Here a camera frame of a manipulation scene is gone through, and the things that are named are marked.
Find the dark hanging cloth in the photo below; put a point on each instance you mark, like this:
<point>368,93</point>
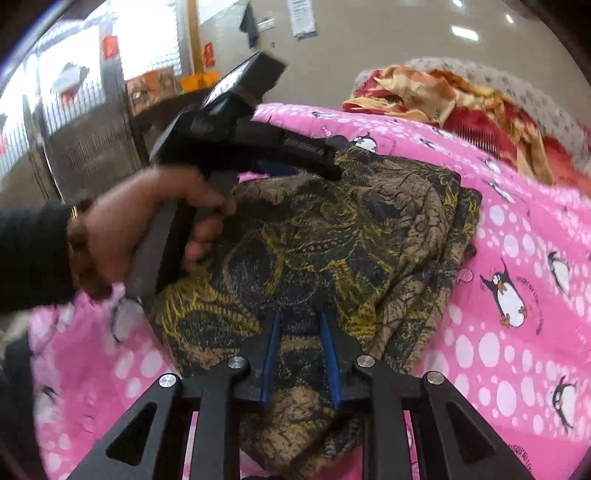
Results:
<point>249,25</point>

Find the brown yellow patterned cloth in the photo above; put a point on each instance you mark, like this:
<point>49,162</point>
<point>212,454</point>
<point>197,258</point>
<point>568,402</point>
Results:
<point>323,240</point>

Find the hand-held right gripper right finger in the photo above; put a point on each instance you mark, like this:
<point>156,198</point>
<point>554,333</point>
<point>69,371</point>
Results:
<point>331,364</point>

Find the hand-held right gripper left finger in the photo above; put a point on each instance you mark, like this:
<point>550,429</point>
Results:
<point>270,364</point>

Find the metal window grille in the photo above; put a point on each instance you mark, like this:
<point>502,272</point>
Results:
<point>83,138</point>

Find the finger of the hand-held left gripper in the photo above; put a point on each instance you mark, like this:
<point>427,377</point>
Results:
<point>295,144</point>
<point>277,167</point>

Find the pink penguin print blanket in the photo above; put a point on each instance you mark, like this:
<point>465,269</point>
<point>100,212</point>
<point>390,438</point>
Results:
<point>508,230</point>

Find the person's left hand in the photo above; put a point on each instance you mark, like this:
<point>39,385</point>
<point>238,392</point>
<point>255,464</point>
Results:
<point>115,221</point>

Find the orange red patterned cloth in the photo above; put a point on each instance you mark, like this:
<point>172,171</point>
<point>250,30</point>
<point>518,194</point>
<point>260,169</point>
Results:
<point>415,87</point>

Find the orange box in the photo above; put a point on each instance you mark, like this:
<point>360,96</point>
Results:
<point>198,82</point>

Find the white blue paper notice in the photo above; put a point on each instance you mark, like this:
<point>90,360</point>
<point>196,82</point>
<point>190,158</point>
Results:
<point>302,18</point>

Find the cardboard box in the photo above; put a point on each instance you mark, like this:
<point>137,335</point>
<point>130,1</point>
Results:
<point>152,87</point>

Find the red paper sticker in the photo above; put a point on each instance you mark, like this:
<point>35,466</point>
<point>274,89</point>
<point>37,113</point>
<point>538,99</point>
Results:
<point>109,46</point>
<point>208,54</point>

